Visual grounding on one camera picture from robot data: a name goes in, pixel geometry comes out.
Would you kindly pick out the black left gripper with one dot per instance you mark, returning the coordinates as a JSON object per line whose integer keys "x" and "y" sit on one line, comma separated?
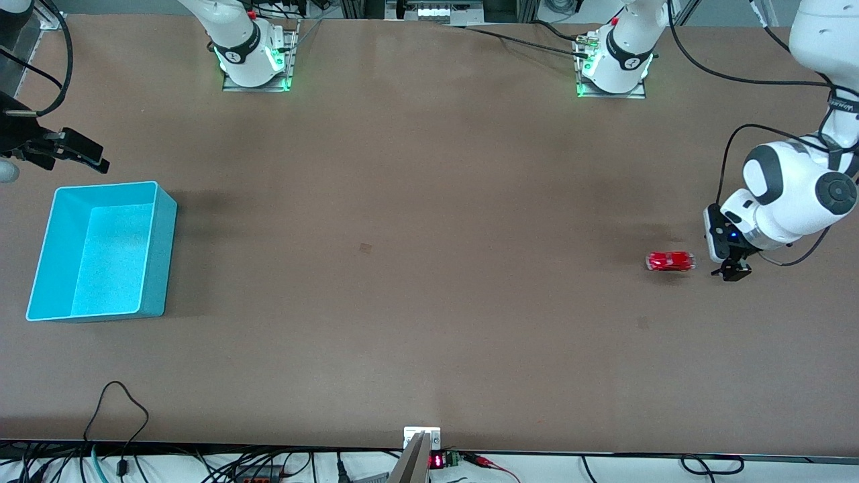
{"x": 737, "y": 269}

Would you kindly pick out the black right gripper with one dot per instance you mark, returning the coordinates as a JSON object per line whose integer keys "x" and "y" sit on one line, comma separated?
{"x": 20, "y": 137}

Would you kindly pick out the red beetle toy car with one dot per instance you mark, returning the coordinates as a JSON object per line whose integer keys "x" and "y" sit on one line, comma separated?
{"x": 670, "y": 261}

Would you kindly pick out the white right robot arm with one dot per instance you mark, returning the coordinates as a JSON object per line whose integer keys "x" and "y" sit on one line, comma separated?
{"x": 235, "y": 33}

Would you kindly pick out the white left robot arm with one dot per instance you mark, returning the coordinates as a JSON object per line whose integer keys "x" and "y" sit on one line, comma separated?
{"x": 792, "y": 181}

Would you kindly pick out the blue plastic box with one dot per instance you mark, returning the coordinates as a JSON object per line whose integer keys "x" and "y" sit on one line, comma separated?
{"x": 100, "y": 268}

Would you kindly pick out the square brown tape patch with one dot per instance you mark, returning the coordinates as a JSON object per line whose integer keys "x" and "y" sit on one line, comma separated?
{"x": 366, "y": 248}

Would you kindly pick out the red digit display module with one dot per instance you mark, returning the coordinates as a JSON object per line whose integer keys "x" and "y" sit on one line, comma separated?
{"x": 437, "y": 461}

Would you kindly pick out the black power strip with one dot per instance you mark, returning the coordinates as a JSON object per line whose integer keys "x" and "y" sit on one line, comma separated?
{"x": 258, "y": 475}

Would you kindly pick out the metal table corner bracket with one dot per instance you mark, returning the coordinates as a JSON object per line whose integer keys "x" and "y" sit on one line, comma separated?
{"x": 54, "y": 20}

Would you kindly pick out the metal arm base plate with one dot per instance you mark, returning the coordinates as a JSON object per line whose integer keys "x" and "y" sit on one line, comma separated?
{"x": 235, "y": 88}
{"x": 637, "y": 94}

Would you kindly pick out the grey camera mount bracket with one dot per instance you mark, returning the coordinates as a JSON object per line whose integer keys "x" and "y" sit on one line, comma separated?
{"x": 413, "y": 463}

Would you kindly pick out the aluminium frame with light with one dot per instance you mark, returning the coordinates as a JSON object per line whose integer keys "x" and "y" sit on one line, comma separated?
{"x": 436, "y": 12}

